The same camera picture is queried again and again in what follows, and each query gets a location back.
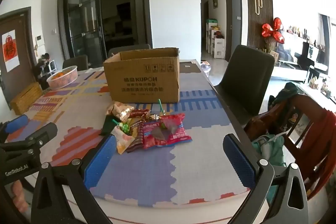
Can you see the gold loop wall lamp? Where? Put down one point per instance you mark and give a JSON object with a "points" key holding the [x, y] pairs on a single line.
{"points": [[258, 2]]}

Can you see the brown entrance door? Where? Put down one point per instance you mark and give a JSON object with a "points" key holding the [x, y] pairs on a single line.
{"points": [[25, 56]]}

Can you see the brown striped cookie packet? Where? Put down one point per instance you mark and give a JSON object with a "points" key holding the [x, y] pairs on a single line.
{"points": [[135, 136]]}

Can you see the dark green bag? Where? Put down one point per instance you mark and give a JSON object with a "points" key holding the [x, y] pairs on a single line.
{"points": [[284, 94]]}

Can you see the black piano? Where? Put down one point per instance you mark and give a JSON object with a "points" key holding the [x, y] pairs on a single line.
{"points": [[304, 53]]}

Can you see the black framed glass door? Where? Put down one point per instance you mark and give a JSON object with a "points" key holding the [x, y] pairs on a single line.
{"points": [[84, 16]]}

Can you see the red door poster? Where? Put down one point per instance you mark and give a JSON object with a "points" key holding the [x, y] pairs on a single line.
{"points": [[10, 49]]}

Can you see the clear plastic container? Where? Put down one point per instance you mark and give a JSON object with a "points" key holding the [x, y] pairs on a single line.
{"points": [[206, 67]]}

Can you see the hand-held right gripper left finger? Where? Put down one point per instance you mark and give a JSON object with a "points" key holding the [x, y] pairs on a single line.
{"points": [[101, 161]]}

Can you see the dark dining chair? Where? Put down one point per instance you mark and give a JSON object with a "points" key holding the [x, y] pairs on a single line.
{"points": [[246, 77], [76, 62]]}

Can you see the white shelf unit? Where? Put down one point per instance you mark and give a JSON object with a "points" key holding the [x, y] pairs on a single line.
{"points": [[218, 45]]}

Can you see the small red sachet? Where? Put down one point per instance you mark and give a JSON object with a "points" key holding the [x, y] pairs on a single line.
{"points": [[139, 113]]}

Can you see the dark slatted wall panel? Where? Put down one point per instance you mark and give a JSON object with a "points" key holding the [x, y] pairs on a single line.
{"points": [[252, 24]]}

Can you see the pile of oranges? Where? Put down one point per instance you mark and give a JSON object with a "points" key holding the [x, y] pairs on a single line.
{"points": [[59, 75]]}

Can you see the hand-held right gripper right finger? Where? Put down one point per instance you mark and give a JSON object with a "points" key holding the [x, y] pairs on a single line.
{"points": [[239, 161]]}

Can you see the large red snack packet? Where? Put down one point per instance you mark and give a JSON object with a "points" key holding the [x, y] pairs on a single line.
{"points": [[165, 132]]}

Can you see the yellow woven box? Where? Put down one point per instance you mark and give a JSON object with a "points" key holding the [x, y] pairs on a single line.
{"points": [[26, 98]]}

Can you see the dark green snack packet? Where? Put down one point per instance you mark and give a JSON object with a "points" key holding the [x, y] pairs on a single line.
{"points": [[107, 126]]}

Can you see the dark object on white stand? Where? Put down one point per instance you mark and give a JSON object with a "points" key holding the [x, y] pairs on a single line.
{"points": [[43, 64]]}

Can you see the red foil balloon bunch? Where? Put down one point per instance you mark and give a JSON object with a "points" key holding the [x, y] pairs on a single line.
{"points": [[273, 29]]}

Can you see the brown cardboard box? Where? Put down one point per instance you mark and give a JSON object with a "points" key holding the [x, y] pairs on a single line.
{"points": [[143, 77]]}

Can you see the grey room door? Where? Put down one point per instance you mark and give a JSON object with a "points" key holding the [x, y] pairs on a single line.
{"points": [[234, 19]]}

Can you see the person's left hand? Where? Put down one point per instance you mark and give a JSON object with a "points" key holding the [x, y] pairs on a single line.
{"points": [[19, 196]]}

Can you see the green stick snack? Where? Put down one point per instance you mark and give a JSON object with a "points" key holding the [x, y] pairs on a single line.
{"points": [[160, 106]]}

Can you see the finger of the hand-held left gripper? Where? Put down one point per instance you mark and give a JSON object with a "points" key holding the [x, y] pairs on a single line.
{"points": [[44, 132], [17, 123]]}

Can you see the gold candy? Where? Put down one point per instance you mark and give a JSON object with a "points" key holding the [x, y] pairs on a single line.
{"points": [[154, 117]]}

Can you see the beige snack packet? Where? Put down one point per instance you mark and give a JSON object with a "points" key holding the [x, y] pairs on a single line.
{"points": [[119, 109]]}

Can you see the green candy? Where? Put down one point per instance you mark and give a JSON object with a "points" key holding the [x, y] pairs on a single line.
{"points": [[126, 126]]}

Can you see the brown wooden chair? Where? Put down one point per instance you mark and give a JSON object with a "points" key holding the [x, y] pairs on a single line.
{"points": [[296, 124]]}

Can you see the white orange snack packet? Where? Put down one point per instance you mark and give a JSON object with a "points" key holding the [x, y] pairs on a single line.
{"points": [[122, 140]]}

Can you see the red cloth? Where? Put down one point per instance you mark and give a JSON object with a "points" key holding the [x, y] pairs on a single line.
{"points": [[324, 145]]}

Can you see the small wall picture frame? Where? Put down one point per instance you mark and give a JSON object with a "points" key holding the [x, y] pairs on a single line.
{"points": [[215, 3]]}

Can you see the pink plastic basket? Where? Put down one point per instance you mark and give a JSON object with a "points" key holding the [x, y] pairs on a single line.
{"points": [[63, 81]]}

